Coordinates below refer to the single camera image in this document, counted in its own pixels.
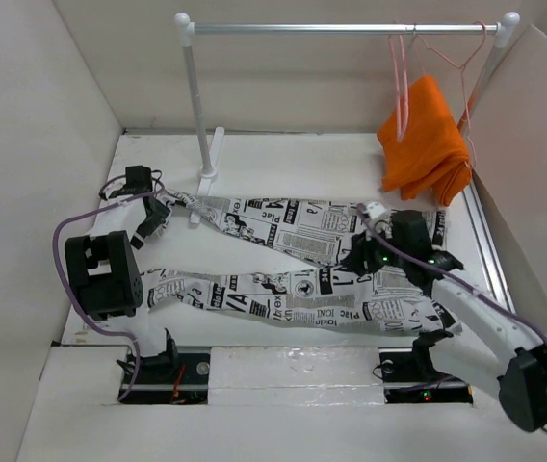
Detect orange garment on hanger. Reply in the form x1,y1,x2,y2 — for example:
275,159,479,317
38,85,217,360
377,75,472,207

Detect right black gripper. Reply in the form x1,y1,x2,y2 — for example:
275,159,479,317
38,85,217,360
341,220,410,276

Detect pink wire hanger with garment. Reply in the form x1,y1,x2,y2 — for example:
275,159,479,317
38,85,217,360
417,21,487,170

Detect aluminium rail right side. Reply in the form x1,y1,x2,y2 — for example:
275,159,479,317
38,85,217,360
462,181,515,313

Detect white metal clothes rack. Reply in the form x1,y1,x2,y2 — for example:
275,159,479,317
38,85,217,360
174,12,521,196

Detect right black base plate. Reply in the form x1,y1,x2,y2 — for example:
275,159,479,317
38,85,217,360
373,347,474,405

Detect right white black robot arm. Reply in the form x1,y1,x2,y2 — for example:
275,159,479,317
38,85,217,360
342,202,547,433

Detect pink wire hanger empty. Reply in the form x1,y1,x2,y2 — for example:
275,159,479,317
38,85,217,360
388,35,409,142

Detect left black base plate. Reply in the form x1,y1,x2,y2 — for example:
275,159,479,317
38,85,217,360
119,350,211,406

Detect newspaper print trousers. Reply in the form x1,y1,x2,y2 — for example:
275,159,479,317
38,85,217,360
142,191,461,337

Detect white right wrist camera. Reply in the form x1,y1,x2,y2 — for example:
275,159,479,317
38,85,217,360
357,202,390,234

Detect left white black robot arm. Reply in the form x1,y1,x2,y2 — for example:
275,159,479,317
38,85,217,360
64,166,171,321

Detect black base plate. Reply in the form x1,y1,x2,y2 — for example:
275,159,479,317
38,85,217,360
119,350,211,406
373,347,474,405

